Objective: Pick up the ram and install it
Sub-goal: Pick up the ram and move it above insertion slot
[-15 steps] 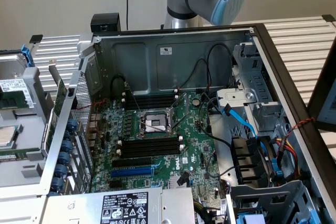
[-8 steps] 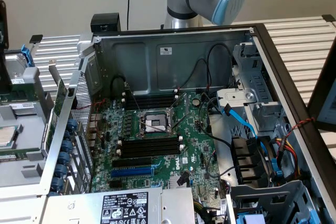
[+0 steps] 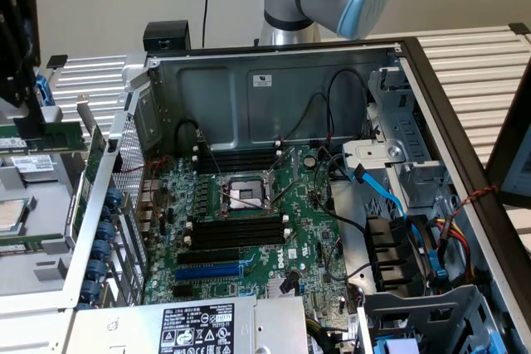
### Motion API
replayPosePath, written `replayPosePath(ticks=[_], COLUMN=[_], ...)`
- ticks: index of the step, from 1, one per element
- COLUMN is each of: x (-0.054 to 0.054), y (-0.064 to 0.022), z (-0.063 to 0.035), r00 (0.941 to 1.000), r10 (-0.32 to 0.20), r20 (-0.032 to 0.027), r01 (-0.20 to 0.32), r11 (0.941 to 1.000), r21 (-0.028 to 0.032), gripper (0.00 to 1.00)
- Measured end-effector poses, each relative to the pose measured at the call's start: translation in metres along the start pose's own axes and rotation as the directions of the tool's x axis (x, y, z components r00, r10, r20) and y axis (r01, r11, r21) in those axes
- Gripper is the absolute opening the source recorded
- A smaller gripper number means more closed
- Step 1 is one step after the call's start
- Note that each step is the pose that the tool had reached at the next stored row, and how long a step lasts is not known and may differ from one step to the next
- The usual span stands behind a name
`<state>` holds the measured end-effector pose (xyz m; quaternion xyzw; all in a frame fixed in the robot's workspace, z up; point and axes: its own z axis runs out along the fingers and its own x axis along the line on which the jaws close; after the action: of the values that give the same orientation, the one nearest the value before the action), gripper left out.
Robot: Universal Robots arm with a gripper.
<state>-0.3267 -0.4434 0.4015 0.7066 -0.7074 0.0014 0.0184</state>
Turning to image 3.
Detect green RAM stick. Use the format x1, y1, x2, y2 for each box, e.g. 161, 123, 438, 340
0, 119, 87, 154
0, 232, 64, 255

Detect silver hard disk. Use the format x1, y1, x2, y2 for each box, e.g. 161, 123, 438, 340
0, 150, 59, 183

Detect green graphics card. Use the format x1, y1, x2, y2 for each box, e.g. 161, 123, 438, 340
70, 95, 109, 243

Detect black box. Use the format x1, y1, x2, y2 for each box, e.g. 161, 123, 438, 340
143, 21, 192, 53

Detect silver CPU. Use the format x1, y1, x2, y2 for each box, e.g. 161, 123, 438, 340
0, 197, 27, 234

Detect blue slot clip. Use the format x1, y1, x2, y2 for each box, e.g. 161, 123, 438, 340
86, 257, 107, 279
105, 187, 125, 208
97, 220, 116, 241
91, 239, 112, 259
80, 278, 102, 300

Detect grey parts rack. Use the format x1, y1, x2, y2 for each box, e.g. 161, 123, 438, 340
0, 103, 90, 301

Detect white case sticker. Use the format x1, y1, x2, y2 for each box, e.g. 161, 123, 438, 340
247, 73, 274, 88

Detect CPU socket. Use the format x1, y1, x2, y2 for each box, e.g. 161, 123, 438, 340
213, 169, 281, 221

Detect thin metal locking lever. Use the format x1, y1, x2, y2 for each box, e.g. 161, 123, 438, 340
271, 182, 302, 206
218, 187, 269, 211

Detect open metal PC case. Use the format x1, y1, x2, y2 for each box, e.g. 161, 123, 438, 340
61, 36, 531, 354

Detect long black expansion slot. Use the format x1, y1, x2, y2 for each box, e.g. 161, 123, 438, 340
177, 247, 241, 266

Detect blue expansion slot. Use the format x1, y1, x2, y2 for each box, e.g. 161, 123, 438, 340
173, 262, 245, 283

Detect silver power supply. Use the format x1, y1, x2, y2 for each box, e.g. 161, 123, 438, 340
61, 294, 310, 354

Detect green motherboard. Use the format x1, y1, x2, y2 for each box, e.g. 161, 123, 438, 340
143, 144, 353, 322

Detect small silver heat sink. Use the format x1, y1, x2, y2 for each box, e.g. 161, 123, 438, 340
266, 277, 291, 299

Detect silver metal disk bay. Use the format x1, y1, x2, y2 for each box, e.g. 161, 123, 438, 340
342, 66, 451, 216

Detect black fan shroud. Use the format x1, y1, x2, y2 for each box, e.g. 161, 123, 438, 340
363, 213, 439, 293

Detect blue plastic block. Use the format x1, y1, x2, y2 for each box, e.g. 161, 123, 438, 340
375, 337, 421, 354

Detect grey metal drive cage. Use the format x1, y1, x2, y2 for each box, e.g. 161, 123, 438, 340
360, 284, 514, 354

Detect blue disk caddy handle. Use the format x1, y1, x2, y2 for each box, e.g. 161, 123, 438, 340
35, 72, 56, 107

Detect thin red wire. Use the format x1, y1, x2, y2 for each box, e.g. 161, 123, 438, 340
111, 156, 170, 176

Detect black looped wire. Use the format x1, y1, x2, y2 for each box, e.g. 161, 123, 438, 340
174, 117, 205, 154

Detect black wire plug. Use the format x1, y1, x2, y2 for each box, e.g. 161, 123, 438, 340
280, 269, 300, 295

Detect thick black cable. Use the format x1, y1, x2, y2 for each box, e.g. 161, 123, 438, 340
313, 154, 368, 233

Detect blue disk wire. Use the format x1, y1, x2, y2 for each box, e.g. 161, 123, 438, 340
351, 164, 424, 247

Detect yellow red power wires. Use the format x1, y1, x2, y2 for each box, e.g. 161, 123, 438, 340
433, 215, 474, 287

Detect red black twisted wire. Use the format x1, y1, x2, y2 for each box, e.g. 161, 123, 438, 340
450, 185, 499, 222

